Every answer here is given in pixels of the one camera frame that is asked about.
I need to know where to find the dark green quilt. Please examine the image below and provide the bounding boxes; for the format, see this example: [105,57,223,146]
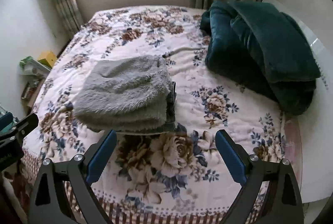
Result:
[200,1,321,116]

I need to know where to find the grey fluffy pants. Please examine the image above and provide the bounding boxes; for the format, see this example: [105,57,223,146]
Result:
[73,55,172,132]

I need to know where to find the yellow box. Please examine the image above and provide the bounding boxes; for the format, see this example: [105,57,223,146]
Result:
[37,51,58,68]

